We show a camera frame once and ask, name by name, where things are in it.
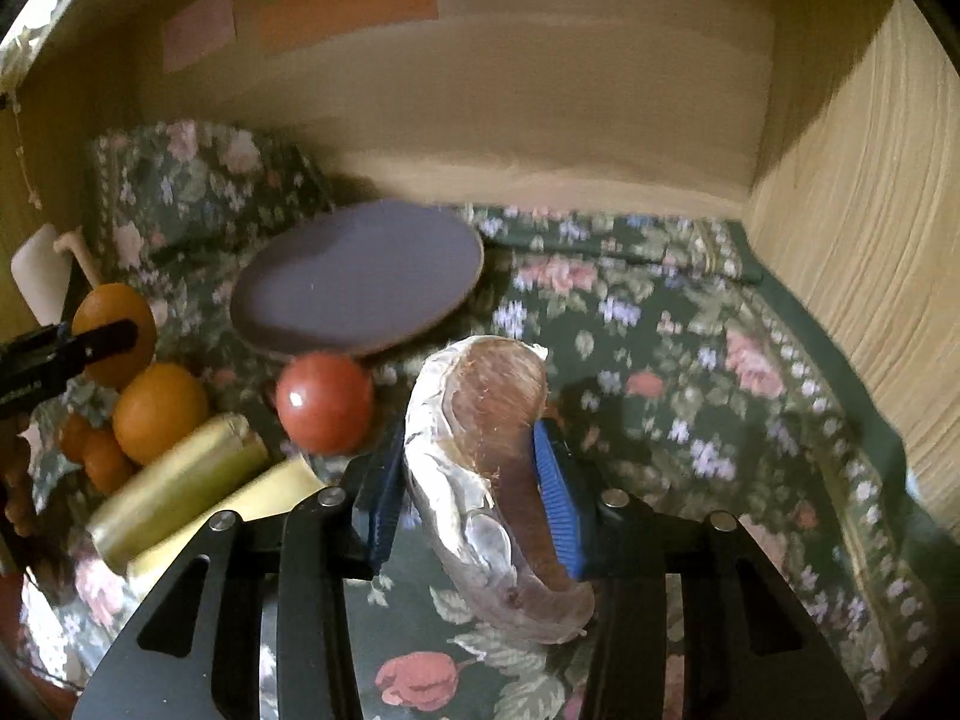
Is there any yellow banana half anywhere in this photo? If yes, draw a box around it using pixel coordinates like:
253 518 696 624
86 413 268 574
127 455 324 600

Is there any red tomato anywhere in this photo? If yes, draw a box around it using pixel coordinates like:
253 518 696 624
275 351 374 455

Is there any orange fruit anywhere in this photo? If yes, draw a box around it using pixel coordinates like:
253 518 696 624
110 362 210 466
71 283 158 390

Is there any small tangerine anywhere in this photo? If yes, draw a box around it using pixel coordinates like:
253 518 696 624
57 411 91 465
82 427 135 496

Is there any dark brown round plate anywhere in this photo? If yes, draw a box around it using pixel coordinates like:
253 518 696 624
229 200 485 359

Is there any pink sticky note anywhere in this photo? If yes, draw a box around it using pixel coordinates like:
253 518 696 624
161 0 236 73

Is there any white cup with handle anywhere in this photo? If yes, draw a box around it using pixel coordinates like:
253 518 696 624
10 223 103 325

